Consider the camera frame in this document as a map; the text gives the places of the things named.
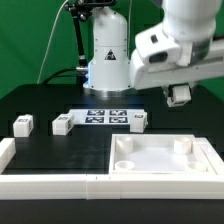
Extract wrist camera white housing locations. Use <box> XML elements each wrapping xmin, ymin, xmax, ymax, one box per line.
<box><xmin>135</xmin><ymin>23</ymin><xmax>182</xmax><ymax>66</ymax></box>

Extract white cable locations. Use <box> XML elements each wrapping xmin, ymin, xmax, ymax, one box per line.
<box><xmin>36</xmin><ymin>0</ymin><xmax>69</xmax><ymax>84</ymax></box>

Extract AprilTag marker sheet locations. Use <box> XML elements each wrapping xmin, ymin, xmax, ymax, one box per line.
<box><xmin>70</xmin><ymin>109</ymin><xmax>145</xmax><ymax>125</ymax></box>

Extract white square tabletop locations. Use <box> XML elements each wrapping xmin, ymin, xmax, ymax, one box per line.
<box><xmin>109</xmin><ymin>134</ymin><xmax>217</xmax><ymax>175</ymax></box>

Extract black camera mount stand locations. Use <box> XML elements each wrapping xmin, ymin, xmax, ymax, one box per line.
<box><xmin>65</xmin><ymin>0</ymin><xmax>116</xmax><ymax>86</ymax></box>

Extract white U-shaped obstacle fence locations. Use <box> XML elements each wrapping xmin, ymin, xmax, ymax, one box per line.
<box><xmin>0</xmin><ymin>137</ymin><xmax>224</xmax><ymax>200</ymax></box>

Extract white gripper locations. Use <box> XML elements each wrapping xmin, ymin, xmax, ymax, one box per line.
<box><xmin>129</xmin><ymin>37</ymin><xmax>224</xmax><ymax>99</ymax></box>

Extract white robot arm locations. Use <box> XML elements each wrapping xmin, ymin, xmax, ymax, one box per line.
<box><xmin>84</xmin><ymin>0</ymin><xmax>224</xmax><ymax>107</ymax></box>

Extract black cables at base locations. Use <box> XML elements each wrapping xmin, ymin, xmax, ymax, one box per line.
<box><xmin>41</xmin><ymin>66</ymin><xmax>88</xmax><ymax>85</ymax></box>

